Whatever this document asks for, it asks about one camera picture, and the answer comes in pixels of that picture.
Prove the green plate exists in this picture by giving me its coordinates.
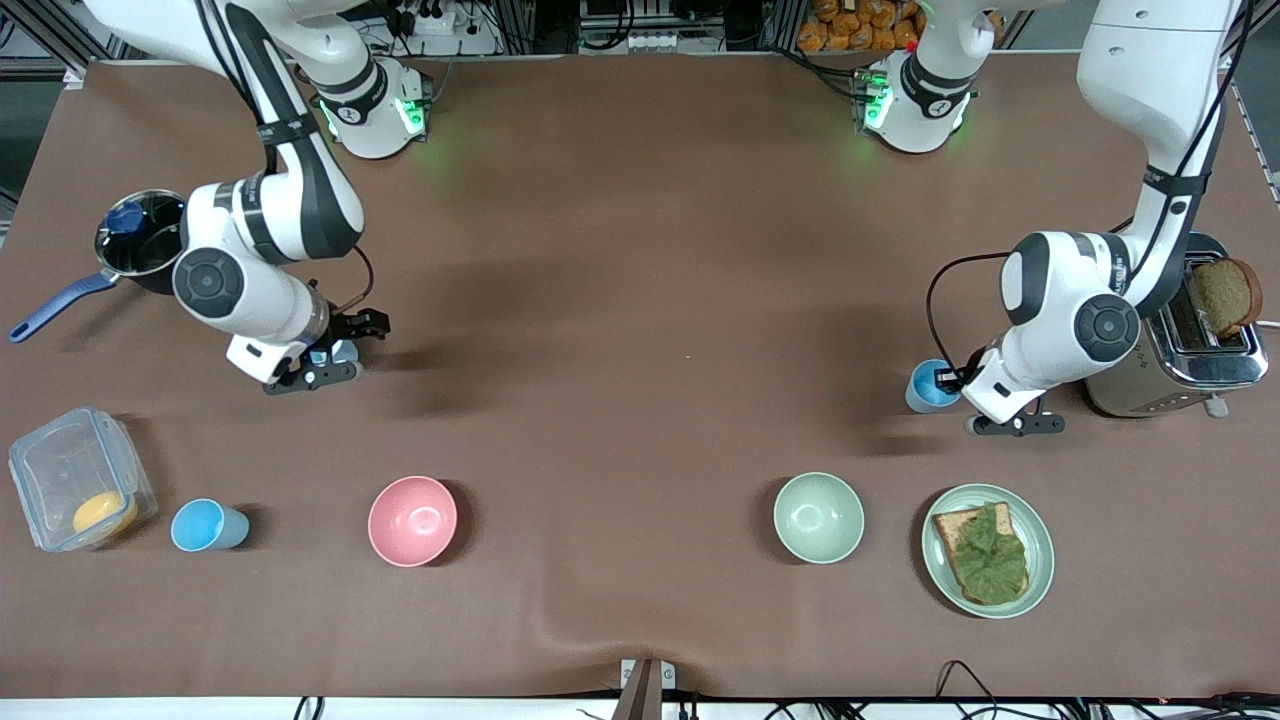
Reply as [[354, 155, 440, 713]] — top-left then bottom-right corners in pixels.
[[921, 484, 1056, 620]]

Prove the green bowl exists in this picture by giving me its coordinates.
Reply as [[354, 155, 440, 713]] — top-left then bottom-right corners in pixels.
[[773, 472, 866, 565]]

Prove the clear plastic food container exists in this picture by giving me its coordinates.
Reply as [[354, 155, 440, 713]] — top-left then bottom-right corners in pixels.
[[8, 406, 159, 553]]

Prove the green lettuce leaf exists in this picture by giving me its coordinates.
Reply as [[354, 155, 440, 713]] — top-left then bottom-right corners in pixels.
[[948, 503, 1029, 604]]

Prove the toast bread slice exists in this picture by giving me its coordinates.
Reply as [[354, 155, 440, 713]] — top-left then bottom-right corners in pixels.
[[932, 502, 1031, 607]]

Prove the white power strip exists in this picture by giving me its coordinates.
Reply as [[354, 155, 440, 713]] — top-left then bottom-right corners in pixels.
[[395, 0, 458, 36]]

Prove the metal table edge bracket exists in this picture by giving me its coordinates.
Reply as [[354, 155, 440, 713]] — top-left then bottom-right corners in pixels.
[[612, 658, 677, 720]]

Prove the orange round food piece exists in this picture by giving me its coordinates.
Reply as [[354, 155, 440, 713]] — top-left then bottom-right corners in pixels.
[[72, 490, 139, 536]]

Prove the brown bread slice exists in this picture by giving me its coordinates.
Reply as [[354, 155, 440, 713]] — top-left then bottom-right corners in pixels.
[[1188, 257, 1265, 338]]

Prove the thin black cable loop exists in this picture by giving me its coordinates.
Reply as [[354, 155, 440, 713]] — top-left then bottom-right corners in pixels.
[[935, 660, 1001, 720]]

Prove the bag of orange buns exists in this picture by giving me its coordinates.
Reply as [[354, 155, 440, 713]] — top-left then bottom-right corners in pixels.
[[797, 0, 1004, 53]]

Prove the pink bowl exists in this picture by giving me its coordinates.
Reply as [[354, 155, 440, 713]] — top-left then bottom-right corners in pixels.
[[367, 475, 459, 568]]

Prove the black saucepan blue handle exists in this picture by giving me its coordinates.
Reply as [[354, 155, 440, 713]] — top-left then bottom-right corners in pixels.
[[8, 188, 191, 344]]

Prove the beige chrome toaster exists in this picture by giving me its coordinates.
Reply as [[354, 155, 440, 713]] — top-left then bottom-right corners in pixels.
[[1080, 232, 1269, 419]]

